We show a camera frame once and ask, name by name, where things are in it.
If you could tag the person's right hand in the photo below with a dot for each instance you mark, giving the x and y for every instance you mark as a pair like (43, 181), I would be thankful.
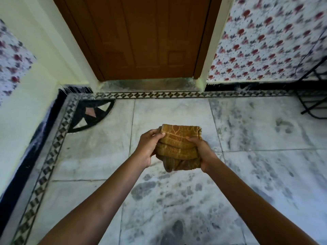
(204, 154)

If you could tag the person's left hand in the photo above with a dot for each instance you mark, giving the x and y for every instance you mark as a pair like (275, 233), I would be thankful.
(145, 147)

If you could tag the person's left thumb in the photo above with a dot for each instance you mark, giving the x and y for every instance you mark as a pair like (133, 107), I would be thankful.
(159, 137)

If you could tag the person's right thumb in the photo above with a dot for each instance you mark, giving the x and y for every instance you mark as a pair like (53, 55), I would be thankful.
(192, 140)

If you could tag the mustard patterned towel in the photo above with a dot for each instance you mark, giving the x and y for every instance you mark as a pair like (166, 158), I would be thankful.
(178, 147)

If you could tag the person's right forearm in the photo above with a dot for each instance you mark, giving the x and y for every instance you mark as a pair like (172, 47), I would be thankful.
(253, 206)

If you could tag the person's left forearm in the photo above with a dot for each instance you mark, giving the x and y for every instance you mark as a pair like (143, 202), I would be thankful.
(94, 209)

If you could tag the brown wooden door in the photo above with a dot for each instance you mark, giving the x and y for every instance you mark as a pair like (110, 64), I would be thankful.
(143, 35)

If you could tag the floral printed cloth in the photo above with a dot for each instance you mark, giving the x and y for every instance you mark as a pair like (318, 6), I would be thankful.
(268, 38)
(11, 61)

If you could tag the black metal stand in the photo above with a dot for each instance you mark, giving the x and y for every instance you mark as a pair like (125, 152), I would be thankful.
(313, 86)

